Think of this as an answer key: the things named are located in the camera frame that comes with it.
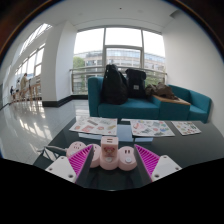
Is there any pink power strip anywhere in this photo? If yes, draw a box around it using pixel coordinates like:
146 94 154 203
65 140 138 172

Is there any teal armchair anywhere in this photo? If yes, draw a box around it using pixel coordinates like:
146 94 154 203
168 84 213 124

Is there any teal sofa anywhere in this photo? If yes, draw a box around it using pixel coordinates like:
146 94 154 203
87 76 163 120

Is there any pink charger block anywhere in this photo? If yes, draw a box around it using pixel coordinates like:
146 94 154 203
99 135 120 171

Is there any large black backpack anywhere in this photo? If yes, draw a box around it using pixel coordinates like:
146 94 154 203
100 64 129 106

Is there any sticker sheet with brown items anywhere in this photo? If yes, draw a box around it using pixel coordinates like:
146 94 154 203
69 115 118 137

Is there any wooden stools group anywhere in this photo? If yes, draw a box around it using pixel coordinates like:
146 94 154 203
28 78 43 101

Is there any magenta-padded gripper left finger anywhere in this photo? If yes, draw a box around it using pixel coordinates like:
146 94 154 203
44 143 96 189

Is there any person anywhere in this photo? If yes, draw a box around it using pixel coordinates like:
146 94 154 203
9 85 16 102
19 72 30 100

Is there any black backpack with label patch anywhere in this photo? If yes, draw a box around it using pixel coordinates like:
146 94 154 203
125 68 148 100

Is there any metal window railing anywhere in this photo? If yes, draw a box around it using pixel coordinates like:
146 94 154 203
69 65 168 95

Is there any sticker sheet with green items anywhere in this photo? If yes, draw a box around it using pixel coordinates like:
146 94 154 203
171 120 202 136

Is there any sticker sheet with round items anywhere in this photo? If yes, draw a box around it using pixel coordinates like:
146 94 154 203
129 119 176 138

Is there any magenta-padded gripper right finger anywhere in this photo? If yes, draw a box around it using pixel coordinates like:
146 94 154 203
133 143 183 188

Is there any wood-topped teal side table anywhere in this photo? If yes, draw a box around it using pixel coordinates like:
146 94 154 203
152 94 192 121

